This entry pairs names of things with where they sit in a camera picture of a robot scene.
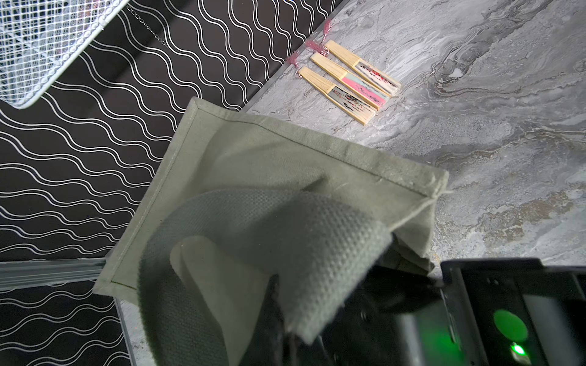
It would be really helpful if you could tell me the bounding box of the white wire mesh basket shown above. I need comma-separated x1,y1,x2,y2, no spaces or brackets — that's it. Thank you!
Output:
1,0,128,109

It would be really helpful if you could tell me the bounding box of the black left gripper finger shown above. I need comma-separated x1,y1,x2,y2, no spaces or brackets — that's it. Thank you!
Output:
240,274,285,366

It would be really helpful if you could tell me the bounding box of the folding fan with pink paper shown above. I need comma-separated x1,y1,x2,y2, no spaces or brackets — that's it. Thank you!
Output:
310,52,389,111

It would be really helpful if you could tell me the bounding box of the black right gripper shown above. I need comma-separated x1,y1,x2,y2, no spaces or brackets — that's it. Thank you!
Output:
320,259,585,365

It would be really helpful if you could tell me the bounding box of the olive green tote bag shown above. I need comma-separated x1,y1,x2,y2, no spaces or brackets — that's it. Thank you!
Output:
93,98,449,365

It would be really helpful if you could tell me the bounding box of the left aluminium side bar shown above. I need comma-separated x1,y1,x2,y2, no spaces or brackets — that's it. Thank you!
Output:
1,258,106,291

